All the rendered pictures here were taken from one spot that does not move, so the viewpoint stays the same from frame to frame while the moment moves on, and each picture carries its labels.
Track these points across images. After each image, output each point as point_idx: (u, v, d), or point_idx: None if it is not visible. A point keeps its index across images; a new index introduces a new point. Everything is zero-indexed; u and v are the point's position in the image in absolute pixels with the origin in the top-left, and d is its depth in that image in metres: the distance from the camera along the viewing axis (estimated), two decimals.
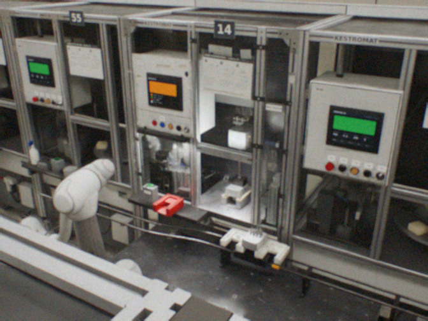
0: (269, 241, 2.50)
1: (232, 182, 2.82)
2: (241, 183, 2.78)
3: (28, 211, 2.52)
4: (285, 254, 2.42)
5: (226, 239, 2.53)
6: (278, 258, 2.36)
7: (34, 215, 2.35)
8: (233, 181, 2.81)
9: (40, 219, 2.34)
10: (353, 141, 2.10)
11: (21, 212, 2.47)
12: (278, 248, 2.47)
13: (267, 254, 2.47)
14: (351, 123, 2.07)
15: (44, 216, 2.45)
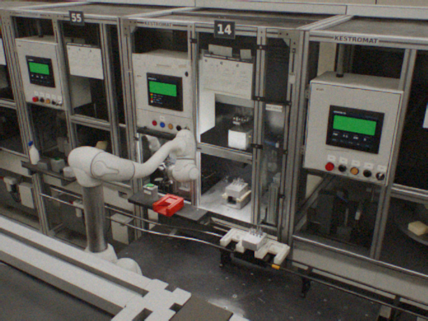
0: (269, 241, 2.50)
1: (233, 163, 2.76)
2: (242, 164, 2.73)
3: None
4: (285, 254, 2.42)
5: (226, 239, 2.53)
6: (278, 258, 2.36)
7: None
8: (234, 162, 2.76)
9: None
10: (353, 141, 2.10)
11: None
12: (278, 248, 2.47)
13: (267, 254, 2.47)
14: (351, 123, 2.07)
15: None
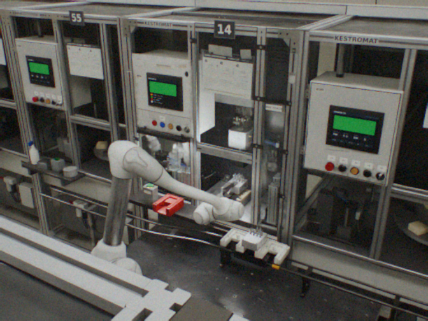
0: (269, 241, 2.50)
1: (233, 163, 2.76)
2: (242, 164, 2.73)
3: (235, 184, 2.75)
4: (285, 254, 2.42)
5: (226, 239, 2.53)
6: (278, 258, 2.36)
7: None
8: (234, 162, 2.76)
9: None
10: (353, 141, 2.10)
11: (231, 183, 2.70)
12: (278, 248, 2.47)
13: (267, 254, 2.47)
14: (351, 123, 2.07)
15: None
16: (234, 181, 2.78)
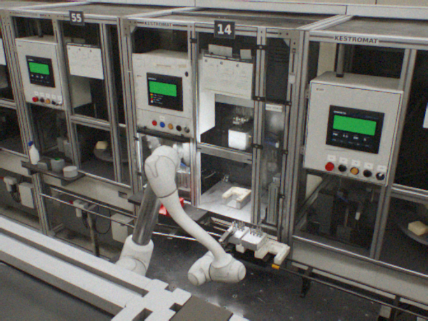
0: (269, 241, 2.50)
1: (233, 163, 2.76)
2: (242, 164, 2.73)
3: (234, 232, 2.46)
4: (285, 254, 2.42)
5: None
6: (278, 258, 2.36)
7: None
8: (234, 162, 2.76)
9: None
10: (353, 141, 2.10)
11: (230, 232, 2.41)
12: (278, 248, 2.47)
13: (267, 254, 2.47)
14: (351, 123, 2.07)
15: None
16: (233, 228, 2.50)
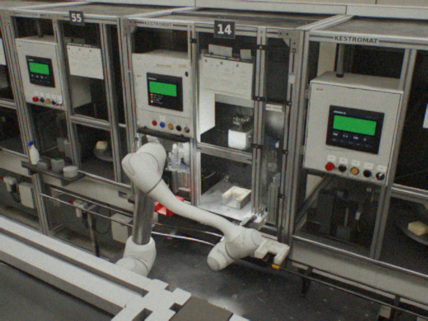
0: (269, 241, 2.50)
1: (233, 163, 2.76)
2: (242, 164, 2.73)
3: (254, 218, 2.37)
4: (285, 254, 2.42)
5: None
6: (278, 258, 2.36)
7: None
8: (234, 162, 2.76)
9: None
10: (353, 141, 2.10)
11: (250, 218, 2.32)
12: (278, 248, 2.47)
13: (267, 254, 2.47)
14: (351, 123, 2.07)
15: None
16: (253, 214, 2.40)
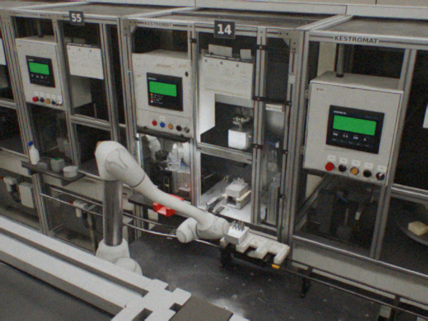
0: (269, 241, 2.50)
1: (233, 163, 2.76)
2: (242, 164, 2.73)
3: (221, 198, 2.62)
4: (285, 254, 2.42)
5: None
6: (278, 258, 2.36)
7: None
8: (234, 162, 2.76)
9: None
10: (353, 141, 2.10)
11: (218, 197, 2.57)
12: (278, 248, 2.47)
13: (267, 254, 2.47)
14: (351, 123, 2.07)
15: None
16: (221, 195, 2.66)
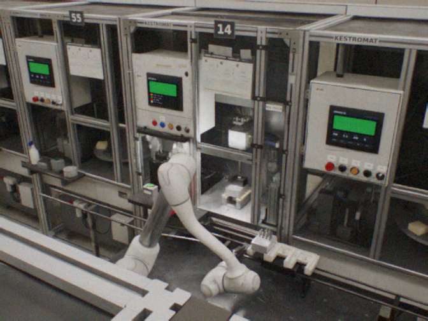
0: (297, 250, 2.42)
1: (232, 182, 2.82)
2: (241, 183, 2.78)
3: (246, 247, 2.44)
4: (315, 263, 2.34)
5: None
6: (308, 269, 2.28)
7: None
8: (233, 181, 2.81)
9: None
10: (353, 141, 2.10)
11: (243, 248, 2.39)
12: (307, 257, 2.39)
13: (295, 263, 2.39)
14: (351, 123, 2.07)
15: None
16: (246, 243, 2.48)
